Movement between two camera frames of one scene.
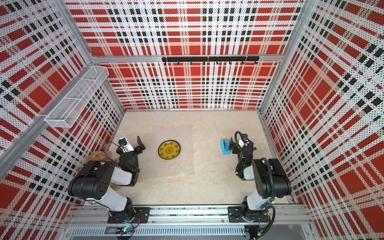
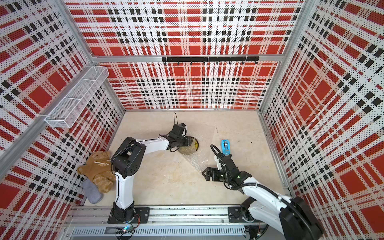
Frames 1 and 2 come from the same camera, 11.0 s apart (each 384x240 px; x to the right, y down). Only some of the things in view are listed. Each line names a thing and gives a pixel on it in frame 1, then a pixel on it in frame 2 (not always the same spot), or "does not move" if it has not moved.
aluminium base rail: (290, 222) does not move
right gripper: (251, 145) → (215, 171)
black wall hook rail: (204, 59) does not move
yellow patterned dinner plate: (169, 149) → (191, 149)
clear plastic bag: (182, 166) → (209, 143)
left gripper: (139, 150) → (188, 141)
